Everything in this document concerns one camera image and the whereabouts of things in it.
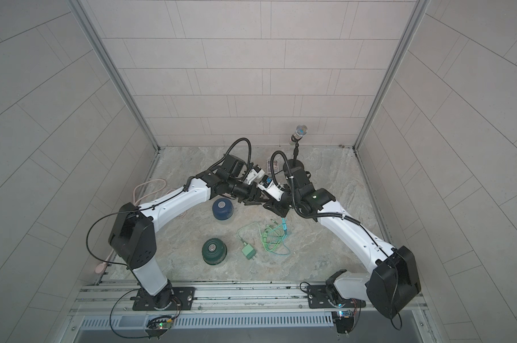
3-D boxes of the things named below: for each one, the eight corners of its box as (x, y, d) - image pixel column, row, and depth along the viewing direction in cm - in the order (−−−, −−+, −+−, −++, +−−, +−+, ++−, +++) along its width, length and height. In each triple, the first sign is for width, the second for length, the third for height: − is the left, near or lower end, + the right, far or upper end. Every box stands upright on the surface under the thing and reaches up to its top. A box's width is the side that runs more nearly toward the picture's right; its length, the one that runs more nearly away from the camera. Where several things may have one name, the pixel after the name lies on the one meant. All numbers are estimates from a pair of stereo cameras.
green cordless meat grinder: (206, 268, 79) (199, 260, 71) (210, 248, 84) (204, 238, 76) (226, 268, 79) (222, 260, 71) (229, 248, 84) (225, 238, 76)
